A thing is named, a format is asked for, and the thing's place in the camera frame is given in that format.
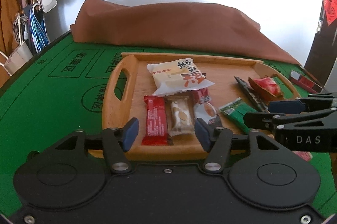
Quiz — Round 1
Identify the green snack packet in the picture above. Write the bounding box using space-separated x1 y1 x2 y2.
218 97 258 134

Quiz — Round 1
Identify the red black coffee stick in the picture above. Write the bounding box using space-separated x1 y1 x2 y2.
189 72 222 128

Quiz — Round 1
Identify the red wafer bar packet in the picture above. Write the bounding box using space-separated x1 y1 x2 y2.
141 96 173 146

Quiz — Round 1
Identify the clear nougat candy packet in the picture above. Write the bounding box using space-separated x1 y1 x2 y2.
165 95 194 137

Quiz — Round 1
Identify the red pistachio snack packet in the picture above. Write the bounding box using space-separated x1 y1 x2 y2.
249 77 284 102

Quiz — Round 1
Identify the black coffee stick sachet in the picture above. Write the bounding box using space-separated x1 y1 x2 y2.
234 76 269 113

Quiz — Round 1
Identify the white flower cake packet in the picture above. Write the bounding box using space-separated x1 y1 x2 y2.
147 58 214 97

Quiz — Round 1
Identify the pink cake packet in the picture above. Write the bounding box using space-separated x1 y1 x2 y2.
293 151 313 162

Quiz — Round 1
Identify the red cased smartphone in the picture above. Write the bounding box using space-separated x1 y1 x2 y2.
289 70 324 94

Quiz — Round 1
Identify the dark wooden door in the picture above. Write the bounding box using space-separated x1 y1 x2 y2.
304 8 336 85

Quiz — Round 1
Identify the wooden serving tray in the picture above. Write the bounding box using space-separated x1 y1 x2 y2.
88 52 302 161

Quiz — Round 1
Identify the red door decoration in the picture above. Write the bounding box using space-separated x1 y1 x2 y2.
323 0 337 26

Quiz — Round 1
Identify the white paper bag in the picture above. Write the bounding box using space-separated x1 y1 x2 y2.
1 13 33 76

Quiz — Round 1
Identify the blue striped bag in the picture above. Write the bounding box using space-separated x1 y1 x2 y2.
23 3 50 54

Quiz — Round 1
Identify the orange hanging coat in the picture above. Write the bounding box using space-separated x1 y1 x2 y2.
0 0 27 56

